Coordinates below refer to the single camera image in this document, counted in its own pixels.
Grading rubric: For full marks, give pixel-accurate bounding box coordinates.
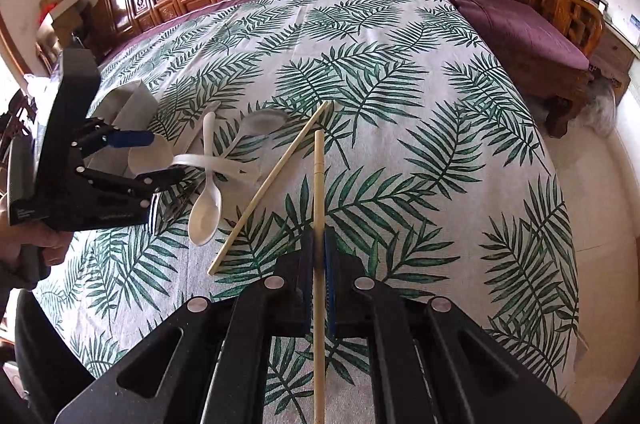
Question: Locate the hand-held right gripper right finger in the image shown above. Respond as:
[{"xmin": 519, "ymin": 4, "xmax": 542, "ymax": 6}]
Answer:
[{"xmin": 323, "ymin": 226, "xmax": 584, "ymax": 424}]

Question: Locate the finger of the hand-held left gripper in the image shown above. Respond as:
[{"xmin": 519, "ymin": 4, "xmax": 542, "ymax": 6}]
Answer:
[
  {"xmin": 75, "ymin": 118, "xmax": 156, "ymax": 156},
  {"xmin": 75, "ymin": 165, "xmax": 187, "ymax": 201}
]

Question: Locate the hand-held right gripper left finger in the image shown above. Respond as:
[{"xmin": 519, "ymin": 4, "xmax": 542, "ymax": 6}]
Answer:
[{"xmin": 52, "ymin": 229, "xmax": 316, "ymax": 424}]

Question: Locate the grey metal box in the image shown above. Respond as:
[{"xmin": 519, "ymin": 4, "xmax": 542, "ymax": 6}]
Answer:
[{"xmin": 92, "ymin": 83, "xmax": 162, "ymax": 177}]

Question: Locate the white plastic spoon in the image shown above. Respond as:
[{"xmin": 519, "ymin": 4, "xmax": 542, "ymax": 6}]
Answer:
[
  {"xmin": 127, "ymin": 136, "xmax": 262, "ymax": 184},
  {"xmin": 188, "ymin": 111, "xmax": 224, "ymax": 248}
]

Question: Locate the beige fork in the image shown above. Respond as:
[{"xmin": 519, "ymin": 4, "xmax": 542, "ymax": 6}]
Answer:
[{"xmin": 159, "ymin": 183, "xmax": 204, "ymax": 226}]

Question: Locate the cream chopstick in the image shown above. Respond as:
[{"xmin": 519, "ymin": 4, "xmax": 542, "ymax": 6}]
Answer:
[
  {"xmin": 312, "ymin": 129, "xmax": 327, "ymax": 424},
  {"xmin": 207, "ymin": 99, "xmax": 332, "ymax": 276}
]

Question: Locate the person's left hand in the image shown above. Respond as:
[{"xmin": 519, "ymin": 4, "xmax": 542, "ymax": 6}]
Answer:
[{"xmin": 0, "ymin": 224, "xmax": 69, "ymax": 277}]

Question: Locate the cardboard boxes stack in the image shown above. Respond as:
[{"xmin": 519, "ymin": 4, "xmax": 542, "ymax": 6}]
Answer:
[{"xmin": 37, "ymin": 0, "xmax": 84, "ymax": 27}]

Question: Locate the leaf-print tablecloth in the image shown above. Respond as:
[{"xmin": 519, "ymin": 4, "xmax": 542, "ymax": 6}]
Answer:
[{"xmin": 37, "ymin": 0, "xmax": 582, "ymax": 424}]

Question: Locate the small purple seat cushion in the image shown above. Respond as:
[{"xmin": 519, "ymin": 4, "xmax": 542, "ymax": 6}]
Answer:
[{"xmin": 454, "ymin": 0, "xmax": 592, "ymax": 73}]

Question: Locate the grey fluffy bundle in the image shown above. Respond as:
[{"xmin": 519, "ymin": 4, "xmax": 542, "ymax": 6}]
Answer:
[{"xmin": 585, "ymin": 76, "xmax": 629, "ymax": 138}]

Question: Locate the wooden side table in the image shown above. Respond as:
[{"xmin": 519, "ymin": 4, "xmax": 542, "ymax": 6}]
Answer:
[{"xmin": 590, "ymin": 19, "xmax": 639, "ymax": 106}]

